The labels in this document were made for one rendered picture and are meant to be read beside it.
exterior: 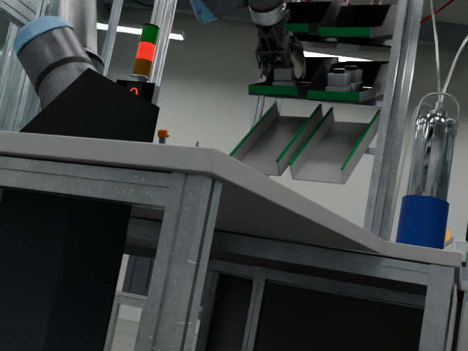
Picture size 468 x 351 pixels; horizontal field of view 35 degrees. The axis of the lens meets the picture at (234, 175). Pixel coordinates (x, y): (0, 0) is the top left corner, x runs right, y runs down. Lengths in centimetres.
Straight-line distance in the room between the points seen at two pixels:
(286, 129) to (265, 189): 96
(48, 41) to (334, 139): 79
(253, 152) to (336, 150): 20
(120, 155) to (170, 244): 13
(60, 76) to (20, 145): 35
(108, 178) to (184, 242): 14
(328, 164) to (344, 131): 16
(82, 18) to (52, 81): 31
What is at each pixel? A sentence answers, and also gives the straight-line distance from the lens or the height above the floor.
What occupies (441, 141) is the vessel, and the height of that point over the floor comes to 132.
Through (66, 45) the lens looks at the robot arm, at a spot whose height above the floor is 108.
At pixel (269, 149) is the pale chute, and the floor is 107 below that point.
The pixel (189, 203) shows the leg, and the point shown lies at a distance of 88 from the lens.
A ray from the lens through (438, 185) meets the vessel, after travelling 256.
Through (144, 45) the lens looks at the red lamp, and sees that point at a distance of 219.
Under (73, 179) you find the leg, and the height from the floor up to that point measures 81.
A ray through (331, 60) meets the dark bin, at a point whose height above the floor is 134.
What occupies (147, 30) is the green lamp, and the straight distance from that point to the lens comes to 220.
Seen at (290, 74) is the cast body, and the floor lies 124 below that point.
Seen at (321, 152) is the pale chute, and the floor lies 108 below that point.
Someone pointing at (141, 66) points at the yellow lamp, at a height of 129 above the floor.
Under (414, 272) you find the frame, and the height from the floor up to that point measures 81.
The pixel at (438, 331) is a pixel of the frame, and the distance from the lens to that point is 152.
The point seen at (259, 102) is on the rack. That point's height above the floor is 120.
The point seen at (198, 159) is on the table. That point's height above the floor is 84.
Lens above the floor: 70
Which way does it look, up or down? 9 degrees up
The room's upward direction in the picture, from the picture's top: 11 degrees clockwise
